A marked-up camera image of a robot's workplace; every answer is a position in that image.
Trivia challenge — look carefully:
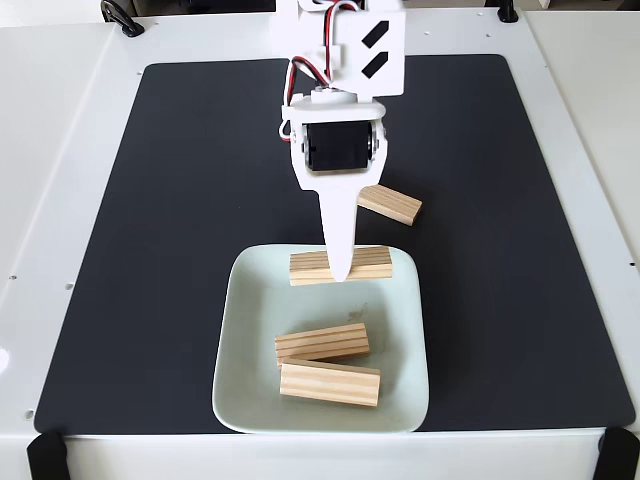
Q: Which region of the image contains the ridged light wooden block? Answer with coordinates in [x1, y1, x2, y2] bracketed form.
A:
[288, 245, 396, 288]
[357, 184, 424, 228]
[278, 358, 383, 410]
[274, 322, 372, 368]

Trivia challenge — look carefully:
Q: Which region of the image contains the pale green square plate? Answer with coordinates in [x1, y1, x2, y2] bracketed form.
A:
[211, 243, 431, 435]

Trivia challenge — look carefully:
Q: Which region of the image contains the black rubber mat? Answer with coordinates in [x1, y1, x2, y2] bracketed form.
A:
[33, 53, 636, 435]

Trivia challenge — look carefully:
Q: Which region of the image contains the red white black servo cable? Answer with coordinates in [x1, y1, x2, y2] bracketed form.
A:
[277, 0, 362, 145]

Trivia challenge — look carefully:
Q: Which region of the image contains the black corner bracket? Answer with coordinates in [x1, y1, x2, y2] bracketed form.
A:
[594, 427, 640, 480]
[25, 430, 70, 480]

